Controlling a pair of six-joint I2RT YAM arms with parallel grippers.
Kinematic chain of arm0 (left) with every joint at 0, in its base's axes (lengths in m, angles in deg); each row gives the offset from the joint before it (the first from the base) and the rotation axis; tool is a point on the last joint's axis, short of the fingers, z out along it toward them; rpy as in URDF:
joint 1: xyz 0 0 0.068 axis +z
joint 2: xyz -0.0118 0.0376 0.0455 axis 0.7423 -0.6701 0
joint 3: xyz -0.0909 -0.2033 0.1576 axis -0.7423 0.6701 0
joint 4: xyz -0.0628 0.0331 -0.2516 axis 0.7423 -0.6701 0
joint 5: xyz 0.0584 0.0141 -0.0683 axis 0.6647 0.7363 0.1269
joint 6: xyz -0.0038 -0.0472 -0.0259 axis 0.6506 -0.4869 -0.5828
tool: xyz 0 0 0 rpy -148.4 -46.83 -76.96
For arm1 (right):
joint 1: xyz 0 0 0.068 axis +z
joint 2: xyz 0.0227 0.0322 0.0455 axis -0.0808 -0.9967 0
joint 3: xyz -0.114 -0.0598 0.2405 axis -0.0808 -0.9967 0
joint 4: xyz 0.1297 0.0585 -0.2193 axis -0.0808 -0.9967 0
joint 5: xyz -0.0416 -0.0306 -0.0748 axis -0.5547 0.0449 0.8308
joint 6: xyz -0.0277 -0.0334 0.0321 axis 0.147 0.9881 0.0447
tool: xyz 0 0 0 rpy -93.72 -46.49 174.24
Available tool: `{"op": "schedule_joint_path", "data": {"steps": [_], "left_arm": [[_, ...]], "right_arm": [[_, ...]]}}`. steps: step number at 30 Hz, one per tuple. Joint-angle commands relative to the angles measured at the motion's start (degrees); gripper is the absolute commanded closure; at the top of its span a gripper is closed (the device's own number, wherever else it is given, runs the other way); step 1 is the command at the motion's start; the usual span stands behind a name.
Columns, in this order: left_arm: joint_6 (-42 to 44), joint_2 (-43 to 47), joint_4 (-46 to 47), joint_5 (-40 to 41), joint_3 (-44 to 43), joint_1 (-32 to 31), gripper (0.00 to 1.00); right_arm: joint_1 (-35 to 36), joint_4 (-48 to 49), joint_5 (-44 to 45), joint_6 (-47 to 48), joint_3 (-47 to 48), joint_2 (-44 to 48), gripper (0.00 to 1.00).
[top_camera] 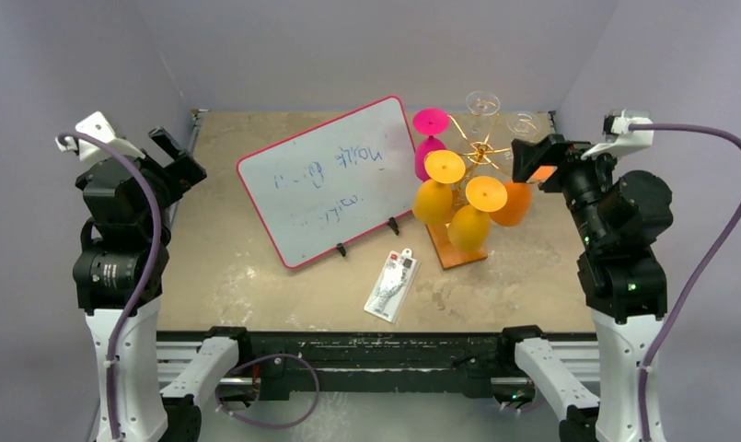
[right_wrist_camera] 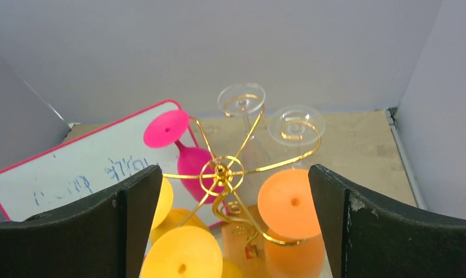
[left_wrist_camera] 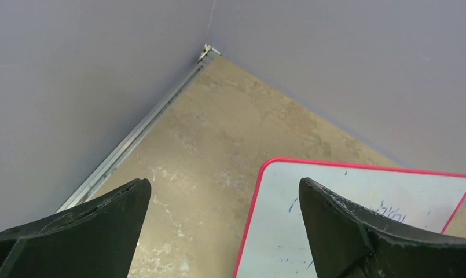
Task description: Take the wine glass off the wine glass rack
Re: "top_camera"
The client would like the gold wire wine glass rack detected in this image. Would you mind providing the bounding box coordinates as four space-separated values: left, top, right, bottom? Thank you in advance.
425 112 545 271

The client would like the yellow wine glass front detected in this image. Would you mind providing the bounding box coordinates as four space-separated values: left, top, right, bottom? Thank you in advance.
447 176 507 252

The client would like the yellow wine glass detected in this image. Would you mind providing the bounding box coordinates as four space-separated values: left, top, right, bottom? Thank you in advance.
412 149 466 225
447 176 507 252

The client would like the red framed whiteboard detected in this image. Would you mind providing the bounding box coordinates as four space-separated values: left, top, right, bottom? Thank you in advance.
237 96 420 269

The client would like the white plastic packaged item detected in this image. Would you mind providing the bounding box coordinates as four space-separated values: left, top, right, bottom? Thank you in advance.
364 249 419 323

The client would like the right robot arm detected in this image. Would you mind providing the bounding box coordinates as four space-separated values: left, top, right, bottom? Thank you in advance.
496 134 673 441

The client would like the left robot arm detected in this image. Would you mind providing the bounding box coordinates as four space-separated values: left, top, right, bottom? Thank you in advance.
65 123 254 441

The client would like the clear wine glass right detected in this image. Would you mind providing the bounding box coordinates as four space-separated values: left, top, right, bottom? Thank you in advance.
505 111 542 141

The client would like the clear wine glass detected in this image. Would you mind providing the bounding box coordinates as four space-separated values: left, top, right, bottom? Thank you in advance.
505 111 542 141
466 90 501 142

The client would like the orange wine glass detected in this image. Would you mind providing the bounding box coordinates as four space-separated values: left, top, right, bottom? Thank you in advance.
490 166 556 227

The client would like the clear wine glass left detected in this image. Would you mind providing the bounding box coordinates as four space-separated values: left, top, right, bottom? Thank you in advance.
466 90 501 142

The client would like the pink wine glass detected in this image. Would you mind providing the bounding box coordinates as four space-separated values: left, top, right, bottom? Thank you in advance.
412 108 449 181

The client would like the yellow wine glass left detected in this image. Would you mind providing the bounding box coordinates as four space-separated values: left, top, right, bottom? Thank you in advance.
412 149 466 225

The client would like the black whiteboard stand foot right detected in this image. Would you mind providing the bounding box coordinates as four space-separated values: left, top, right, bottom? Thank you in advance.
387 217 400 236

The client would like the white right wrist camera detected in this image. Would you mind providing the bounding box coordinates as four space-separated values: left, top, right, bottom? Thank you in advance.
581 109 654 160

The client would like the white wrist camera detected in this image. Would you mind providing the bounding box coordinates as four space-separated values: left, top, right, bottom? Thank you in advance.
55 110 145 167
581 109 654 160

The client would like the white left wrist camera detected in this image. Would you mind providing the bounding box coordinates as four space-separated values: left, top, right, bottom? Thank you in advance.
55 110 145 167

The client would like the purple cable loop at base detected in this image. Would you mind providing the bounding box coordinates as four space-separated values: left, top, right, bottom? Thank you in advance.
214 354 320 431

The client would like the black metal base frame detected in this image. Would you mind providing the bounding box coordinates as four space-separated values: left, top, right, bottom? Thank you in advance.
156 326 603 404

